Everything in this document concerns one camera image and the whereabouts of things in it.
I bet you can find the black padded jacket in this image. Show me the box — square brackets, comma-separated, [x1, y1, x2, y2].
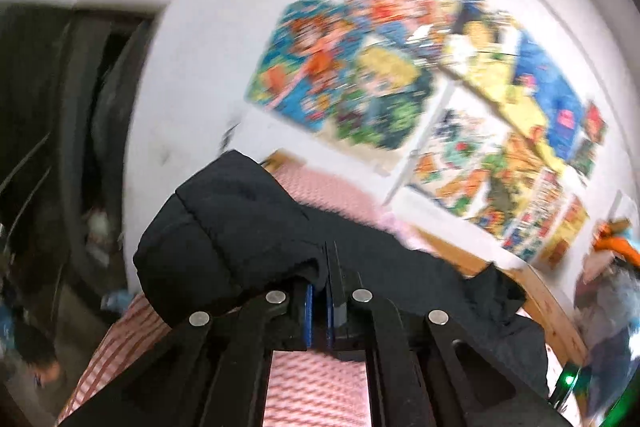
[134, 150, 548, 395]

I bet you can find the red white checked blanket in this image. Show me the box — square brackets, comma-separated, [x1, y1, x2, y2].
[56, 161, 432, 426]

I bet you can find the blue grey bagged bedding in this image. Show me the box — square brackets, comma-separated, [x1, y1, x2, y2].
[574, 253, 639, 421]

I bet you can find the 2024 pagoda drawing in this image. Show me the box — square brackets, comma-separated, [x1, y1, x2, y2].
[502, 168, 575, 262]

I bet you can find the orange slices boat drawing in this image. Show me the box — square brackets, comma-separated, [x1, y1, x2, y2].
[410, 88, 510, 217]

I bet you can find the bear and chick drawing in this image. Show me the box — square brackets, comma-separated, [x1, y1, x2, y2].
[539, 196, 588, 270]

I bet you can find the orange blanket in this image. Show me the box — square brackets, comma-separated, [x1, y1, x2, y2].
[592, 218, 640, 268]

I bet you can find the yellow landscape drawing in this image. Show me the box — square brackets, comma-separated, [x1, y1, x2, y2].
[465, 132, 544, 239]

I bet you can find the blond boy drawing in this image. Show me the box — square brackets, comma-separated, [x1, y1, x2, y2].
[332, 40, 434, 150]

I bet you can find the red hair boy drawing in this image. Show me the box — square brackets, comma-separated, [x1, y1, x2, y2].
[570, 101, 608, 184]

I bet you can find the blue sea jellyfish drawing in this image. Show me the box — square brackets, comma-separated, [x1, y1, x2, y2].
[499, 30, 584, 174]

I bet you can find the mermaid girl drawing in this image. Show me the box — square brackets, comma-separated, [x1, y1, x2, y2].
[246, 0, 362, 133]

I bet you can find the pineapple black yellow drawing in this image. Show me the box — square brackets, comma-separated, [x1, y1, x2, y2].
[439, 0, 521, 104]

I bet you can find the red hair girl drawing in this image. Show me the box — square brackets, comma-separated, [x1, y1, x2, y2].
[345, 0, 457, 62]

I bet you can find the wooden bed frame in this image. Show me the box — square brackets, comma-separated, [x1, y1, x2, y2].
[262, 150, 587, 364]

